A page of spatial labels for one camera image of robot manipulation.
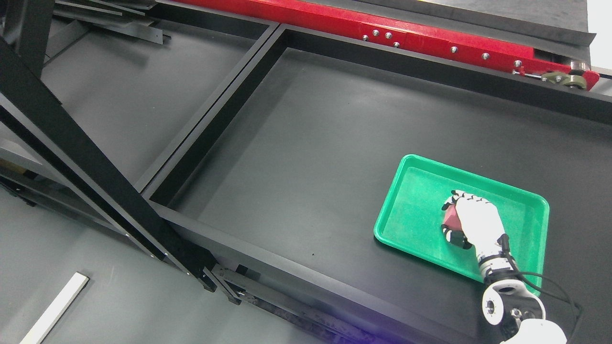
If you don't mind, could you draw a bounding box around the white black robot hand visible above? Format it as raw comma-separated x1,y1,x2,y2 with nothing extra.
441,190,514,279

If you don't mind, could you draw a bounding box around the pink block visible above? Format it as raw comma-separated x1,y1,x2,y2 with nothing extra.
441,204,463,233

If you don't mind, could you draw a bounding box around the green plastic tray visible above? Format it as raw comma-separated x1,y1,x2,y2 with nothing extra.
373,154,549,282

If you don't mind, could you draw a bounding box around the black metal shelf rack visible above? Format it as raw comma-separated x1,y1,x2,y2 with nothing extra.
1,1,611,344

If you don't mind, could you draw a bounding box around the red metal beam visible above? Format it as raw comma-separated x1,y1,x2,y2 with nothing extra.
188,0,600,91

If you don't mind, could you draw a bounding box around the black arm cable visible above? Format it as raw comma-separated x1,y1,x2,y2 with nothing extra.
500,234,581,335

